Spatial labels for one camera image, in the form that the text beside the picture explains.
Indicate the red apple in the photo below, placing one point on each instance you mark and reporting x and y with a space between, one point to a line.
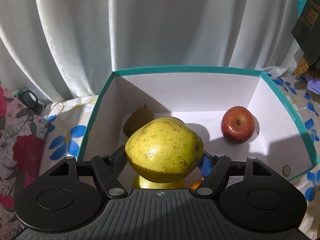
236 127

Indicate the yellow lemon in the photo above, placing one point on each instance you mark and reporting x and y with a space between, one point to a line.
150 184

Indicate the teal cardboard box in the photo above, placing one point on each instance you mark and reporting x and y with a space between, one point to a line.
190 97

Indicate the yellow-green speckled pear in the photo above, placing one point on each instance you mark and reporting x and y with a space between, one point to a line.
162 150

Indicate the white curtain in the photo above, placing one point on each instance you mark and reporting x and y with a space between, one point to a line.
150 17

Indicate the brown kiwi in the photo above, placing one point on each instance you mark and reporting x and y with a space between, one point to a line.
137 122

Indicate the red floral cushion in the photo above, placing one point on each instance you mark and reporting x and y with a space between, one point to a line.
25 150

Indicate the dark green bag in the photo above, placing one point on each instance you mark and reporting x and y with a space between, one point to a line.
308 30

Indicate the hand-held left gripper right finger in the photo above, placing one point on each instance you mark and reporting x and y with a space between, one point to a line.
212 170

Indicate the blue floral tablecloth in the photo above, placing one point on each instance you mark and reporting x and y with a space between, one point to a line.
72 135

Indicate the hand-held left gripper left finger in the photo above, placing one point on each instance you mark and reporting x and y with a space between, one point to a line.
120 161

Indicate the gold patterned bag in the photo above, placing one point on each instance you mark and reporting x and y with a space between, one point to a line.
302 67

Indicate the small orange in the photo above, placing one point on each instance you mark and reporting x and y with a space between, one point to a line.
196 185

